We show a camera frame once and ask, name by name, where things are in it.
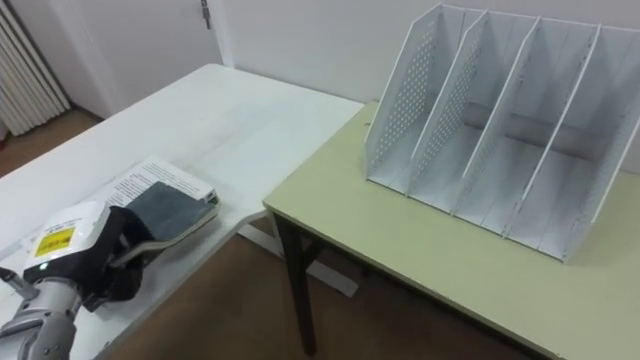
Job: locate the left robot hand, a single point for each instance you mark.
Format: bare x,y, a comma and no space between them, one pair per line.
75,235

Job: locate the white door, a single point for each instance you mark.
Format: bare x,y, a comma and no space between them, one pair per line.
150,40

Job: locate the white perforated file rack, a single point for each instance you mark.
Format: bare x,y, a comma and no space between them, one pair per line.
500,165

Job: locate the white book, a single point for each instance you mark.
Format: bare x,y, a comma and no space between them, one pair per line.
150,175

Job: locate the door key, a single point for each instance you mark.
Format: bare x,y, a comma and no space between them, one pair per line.
205,15

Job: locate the white desk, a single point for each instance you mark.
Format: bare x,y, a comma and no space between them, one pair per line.
200,125

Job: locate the pale green table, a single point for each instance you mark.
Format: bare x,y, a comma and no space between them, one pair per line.
400,240

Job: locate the dark grey book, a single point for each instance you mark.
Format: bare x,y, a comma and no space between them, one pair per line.
170,210

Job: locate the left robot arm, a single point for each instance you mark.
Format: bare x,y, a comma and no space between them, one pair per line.
45,325

